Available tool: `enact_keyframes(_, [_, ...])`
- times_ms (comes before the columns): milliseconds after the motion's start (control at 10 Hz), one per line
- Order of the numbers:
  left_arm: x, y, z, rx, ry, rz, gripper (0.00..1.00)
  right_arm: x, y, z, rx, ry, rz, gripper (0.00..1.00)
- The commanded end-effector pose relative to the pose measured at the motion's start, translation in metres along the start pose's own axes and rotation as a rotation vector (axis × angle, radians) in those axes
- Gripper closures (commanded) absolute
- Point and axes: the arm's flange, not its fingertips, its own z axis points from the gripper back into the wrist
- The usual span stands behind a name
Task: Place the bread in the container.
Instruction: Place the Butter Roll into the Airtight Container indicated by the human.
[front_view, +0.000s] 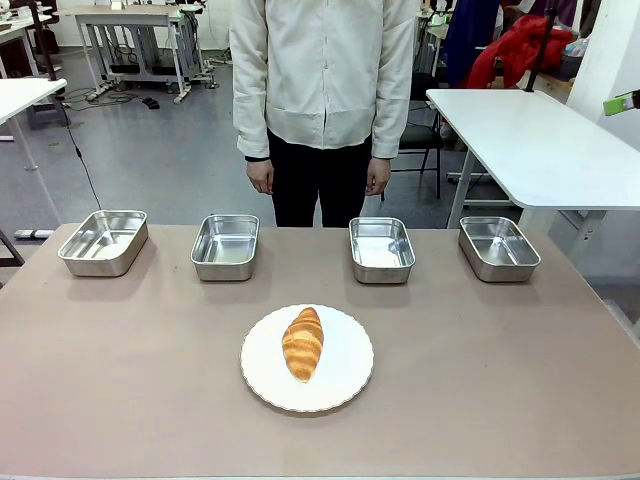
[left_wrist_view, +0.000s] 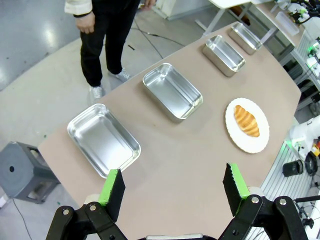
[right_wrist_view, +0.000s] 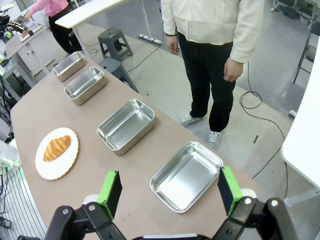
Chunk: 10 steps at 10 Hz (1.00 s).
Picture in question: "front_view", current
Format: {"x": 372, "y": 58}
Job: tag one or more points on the black foot pedal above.
{"x": 151, "y": 103}

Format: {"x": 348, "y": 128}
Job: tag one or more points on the rectangular steel container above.
{"x": 497, "y": 247}
{"x": 382, "y": 250}
{"x": 225, "y": 247}
{"x": 102, "y": 242}

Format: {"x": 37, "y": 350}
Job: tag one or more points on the golden brown croissant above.
{"x": 302, "y": 345}

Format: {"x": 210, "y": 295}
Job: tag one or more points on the white scalloped plate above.
{"x": 345, "y": 370}

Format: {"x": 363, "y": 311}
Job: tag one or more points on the white power strip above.
{"x": 34, "y": 233}

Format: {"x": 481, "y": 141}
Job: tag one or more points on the blue garment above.
{"x": 465, "y": 40}

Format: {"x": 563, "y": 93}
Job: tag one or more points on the black trousers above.
{"x": 300, "y": 185}

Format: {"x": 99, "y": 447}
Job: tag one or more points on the dark metal frame leg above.
{"x": 11, "y": 250}

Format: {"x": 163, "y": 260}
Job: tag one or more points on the large white table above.
{"x": 530, "y": 140}

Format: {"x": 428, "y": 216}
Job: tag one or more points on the person's right hand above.
{"x": 261, "y": 176}

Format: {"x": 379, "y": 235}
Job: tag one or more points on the grey workbench desk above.
{"x": 130, "y": 17}

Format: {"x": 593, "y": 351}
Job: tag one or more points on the black chair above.
{"x": 420, "y": 135}

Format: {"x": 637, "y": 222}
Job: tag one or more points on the black stand pole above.
{"x": 45, "y": 50}

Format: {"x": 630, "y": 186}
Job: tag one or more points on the cream jacket torso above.
{"x": 320, "y": 65}

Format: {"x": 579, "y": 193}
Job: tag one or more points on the red cloth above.
{"x": 515, "y": 50}

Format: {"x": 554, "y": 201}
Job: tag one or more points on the grey plastic crate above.
{"x": 572, "y": 67}

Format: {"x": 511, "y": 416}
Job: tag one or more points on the person's right forearm cream sleeve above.
{"x": 252, "y": 120}

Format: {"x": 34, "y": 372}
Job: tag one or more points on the person's left forearm cream sleeve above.
{"x": 392, "y": 120}

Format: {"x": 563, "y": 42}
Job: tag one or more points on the person's left hand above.
{"x": 377, "y": 176}

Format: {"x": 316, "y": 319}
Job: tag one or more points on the small white table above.
{"x": 25, "y": 95}

